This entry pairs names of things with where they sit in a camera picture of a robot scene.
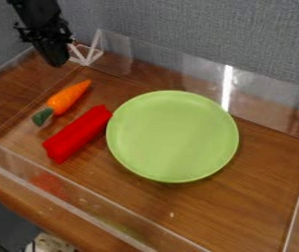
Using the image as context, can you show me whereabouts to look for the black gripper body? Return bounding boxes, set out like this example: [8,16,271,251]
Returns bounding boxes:
[13,18,74,43]

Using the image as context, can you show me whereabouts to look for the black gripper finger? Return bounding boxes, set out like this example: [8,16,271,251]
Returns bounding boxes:
[53,40,69,66]
[34,40,61,67]

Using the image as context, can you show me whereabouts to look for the orange toy carrot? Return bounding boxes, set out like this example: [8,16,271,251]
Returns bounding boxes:
[33,80,92,126]

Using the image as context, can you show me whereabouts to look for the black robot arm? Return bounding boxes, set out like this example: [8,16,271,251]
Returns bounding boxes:
[6,0,73,68]

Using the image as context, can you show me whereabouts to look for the light green plate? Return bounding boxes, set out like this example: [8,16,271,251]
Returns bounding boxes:
[107,91,239,183]

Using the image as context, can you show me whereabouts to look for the clear acrylic corner bracket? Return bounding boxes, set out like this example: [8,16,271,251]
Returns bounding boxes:
[68,30,104,66]

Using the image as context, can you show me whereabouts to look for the clear acrylic enclosure walls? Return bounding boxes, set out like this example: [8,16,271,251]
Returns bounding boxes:
[0,31,299,252]

